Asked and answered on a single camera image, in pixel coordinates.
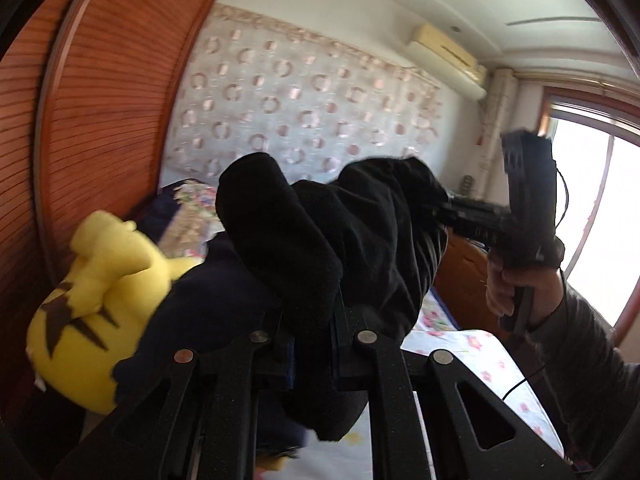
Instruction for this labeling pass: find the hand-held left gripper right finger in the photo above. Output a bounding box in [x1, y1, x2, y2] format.
[330, 300, 576, 480]

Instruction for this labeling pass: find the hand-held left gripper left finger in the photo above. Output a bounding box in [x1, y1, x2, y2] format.
[50, 305, 296, 480]

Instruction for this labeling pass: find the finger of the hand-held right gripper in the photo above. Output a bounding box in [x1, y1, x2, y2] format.
[440, 192, 508, 248]

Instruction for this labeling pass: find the black printed t-shirt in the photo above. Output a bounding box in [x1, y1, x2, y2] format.
[215, 152, 451, 441]

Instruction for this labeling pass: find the person's right forearm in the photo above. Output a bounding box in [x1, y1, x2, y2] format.
[525, 280, 631, 471]

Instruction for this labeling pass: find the person's right hand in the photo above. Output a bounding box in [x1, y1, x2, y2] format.
[485, 255, 563, 328]

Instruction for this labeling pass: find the low wooden cabinet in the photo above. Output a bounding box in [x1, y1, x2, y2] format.
[435, 235, 506, 336]

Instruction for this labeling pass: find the wooden framed window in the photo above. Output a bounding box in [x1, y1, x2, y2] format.
[537, 85, 640, 346]

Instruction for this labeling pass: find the white wrapped pipe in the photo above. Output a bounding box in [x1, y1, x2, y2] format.
[477, 67, 518, 201]

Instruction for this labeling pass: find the navy folded garment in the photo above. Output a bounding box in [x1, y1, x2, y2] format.
[112, 195, 311, 451]

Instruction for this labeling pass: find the white flowered bedsheet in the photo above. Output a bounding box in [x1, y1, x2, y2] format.
[260, 290, 566, 480]

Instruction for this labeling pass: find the yellow plush toy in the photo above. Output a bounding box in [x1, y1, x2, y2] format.
[25, 210, 196, 416]

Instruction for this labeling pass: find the circle patterned sheer curtain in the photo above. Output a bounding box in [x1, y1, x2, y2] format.
[160, 2, 446, 196]

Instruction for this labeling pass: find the wooden slatted wardrobe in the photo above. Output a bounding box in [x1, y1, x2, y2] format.
[0, 0, 241, 411]

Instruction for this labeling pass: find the wall air conditioner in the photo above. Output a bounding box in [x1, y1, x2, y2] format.
[405, 22, 488, 101]

